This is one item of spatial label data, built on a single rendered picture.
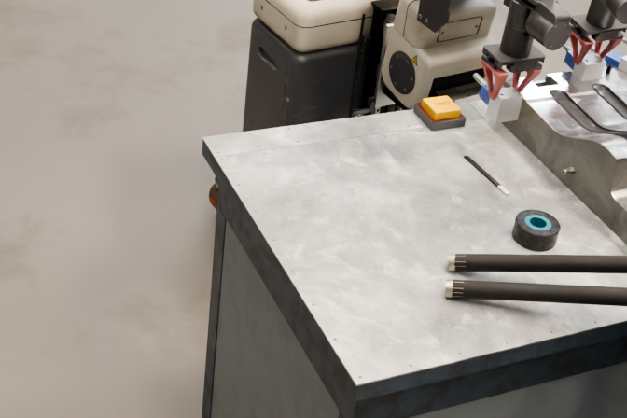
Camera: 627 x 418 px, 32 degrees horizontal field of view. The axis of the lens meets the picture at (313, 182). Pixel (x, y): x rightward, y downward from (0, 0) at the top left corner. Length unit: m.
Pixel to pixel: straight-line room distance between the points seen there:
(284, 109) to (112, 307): 0.69
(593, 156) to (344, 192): 0.47
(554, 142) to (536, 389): 0.52
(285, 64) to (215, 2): 1.82
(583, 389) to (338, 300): 0.48
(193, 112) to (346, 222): 1.88
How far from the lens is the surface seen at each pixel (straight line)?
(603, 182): 2.09
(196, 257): 3.13
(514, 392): 1.90
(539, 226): 2.02
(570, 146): 2.16
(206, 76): 4.01
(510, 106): 2.13
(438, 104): 2.29
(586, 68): 2.37
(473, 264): 1.87
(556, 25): 1.98
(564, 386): 1.97
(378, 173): 2.10
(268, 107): 2.88
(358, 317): 1.76
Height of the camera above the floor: 1.94
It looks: 34 degrees down
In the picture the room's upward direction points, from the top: 7 degrees clockwise
